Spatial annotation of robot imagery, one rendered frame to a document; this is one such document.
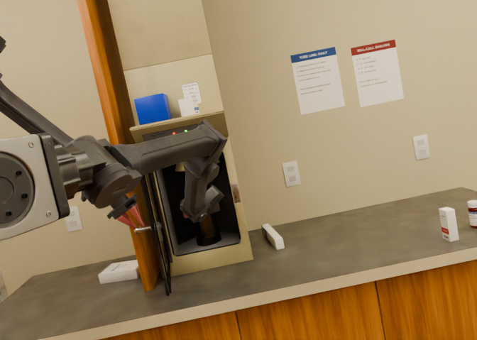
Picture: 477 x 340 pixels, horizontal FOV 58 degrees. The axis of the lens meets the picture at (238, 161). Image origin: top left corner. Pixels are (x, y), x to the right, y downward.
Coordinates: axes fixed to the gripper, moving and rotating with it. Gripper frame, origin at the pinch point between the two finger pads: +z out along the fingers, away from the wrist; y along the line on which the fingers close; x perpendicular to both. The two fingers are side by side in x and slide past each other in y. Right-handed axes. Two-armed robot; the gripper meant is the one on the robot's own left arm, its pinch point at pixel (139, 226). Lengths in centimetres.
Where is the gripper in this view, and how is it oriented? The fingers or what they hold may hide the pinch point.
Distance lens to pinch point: 138.6
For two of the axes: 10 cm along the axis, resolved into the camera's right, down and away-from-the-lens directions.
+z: 5.9, 8.0, 1.4
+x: 1.4, 0.7, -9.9
